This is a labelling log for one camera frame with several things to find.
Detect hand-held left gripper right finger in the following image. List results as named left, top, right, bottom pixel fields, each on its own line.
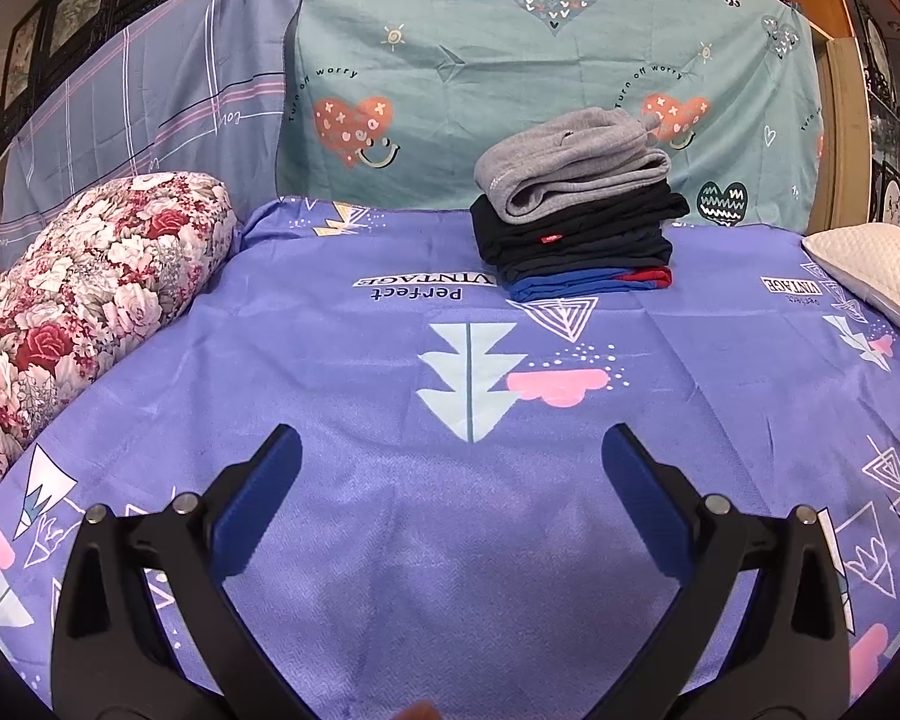
left=600, top=424, right=852, bottom=720

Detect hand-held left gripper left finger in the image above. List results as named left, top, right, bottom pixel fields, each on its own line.
left=51, top=424, right=305, bottom=720

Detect grey sweatshirt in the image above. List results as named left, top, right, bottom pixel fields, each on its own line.
left=472, top=106, right=672, bottom=226

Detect blue folded pants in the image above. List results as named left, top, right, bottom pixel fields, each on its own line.
left=506, top=266, right=674, bottom=305

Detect dark navy folded pants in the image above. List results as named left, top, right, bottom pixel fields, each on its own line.
left=487, top=236, right=674, bottom=287

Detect black folded pants red label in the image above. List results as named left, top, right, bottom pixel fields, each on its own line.
left=471, top=180, right=691, bottom=262

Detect white quilted pillow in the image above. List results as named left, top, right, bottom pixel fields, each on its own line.
left=802, top=221, right=900, bottom=355

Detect purple printed bedsheet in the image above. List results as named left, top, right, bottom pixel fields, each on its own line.
left=0, top=195, right=900, bottom=720

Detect floral bolster pillow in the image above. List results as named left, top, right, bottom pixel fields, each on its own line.
left=0, top=171, right=239, bottom=520

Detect wooden display cabinet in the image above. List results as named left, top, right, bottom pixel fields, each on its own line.
left=754, top=0, right=900, bottom=241

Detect purple plaid sheet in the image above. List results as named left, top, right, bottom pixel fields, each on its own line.
left=0, top=0, right=305, bottom=271

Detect teal heart print sheet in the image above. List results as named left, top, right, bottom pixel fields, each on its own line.
left=274, top=0, right=827, bottom=235

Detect dark carved wooden headboard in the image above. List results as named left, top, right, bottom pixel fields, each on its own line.
left=0, top=0, right=293, bottom=162

